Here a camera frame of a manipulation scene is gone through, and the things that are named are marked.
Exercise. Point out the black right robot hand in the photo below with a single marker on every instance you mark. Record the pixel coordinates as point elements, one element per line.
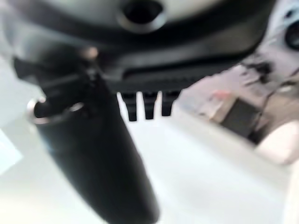
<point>98,144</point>

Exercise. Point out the white bed sheet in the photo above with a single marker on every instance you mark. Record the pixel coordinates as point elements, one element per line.
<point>201,177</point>

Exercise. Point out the brown cardboard box red label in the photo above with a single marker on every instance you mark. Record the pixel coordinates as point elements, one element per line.
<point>220,105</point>

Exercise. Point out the dark grey box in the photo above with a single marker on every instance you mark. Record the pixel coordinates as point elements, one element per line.
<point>243,119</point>

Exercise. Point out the white pillow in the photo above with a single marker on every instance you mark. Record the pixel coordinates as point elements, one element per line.
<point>280,142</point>

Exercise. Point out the silver robot body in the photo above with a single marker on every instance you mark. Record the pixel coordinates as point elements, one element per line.
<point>288,28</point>

